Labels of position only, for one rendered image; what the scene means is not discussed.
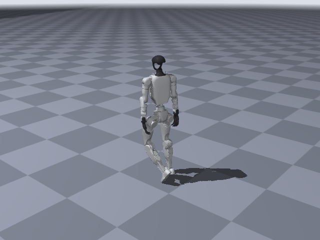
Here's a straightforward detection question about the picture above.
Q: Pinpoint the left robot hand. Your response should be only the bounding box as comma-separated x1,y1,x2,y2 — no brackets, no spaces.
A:
141,117,150,135

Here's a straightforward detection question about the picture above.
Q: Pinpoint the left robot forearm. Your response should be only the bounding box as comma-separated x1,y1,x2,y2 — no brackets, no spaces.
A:
139,97,147,121

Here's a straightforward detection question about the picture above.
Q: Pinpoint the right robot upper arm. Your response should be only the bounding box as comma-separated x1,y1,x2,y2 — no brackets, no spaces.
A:
169,74,177,98

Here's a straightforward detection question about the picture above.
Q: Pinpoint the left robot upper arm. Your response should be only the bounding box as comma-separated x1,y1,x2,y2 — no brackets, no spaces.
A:
141,76,152,103

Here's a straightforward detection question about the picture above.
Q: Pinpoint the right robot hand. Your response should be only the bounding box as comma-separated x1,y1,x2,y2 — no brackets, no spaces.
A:
171,109,179,127

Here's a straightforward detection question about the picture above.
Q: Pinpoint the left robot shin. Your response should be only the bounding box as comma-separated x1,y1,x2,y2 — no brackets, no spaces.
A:
145,144,166,174

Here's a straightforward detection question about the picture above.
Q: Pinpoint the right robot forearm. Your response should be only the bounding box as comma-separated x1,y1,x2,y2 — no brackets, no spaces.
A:
171,92,179,113

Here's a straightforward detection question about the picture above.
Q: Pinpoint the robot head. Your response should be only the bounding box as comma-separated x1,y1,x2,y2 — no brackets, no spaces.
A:
152,55,166,77

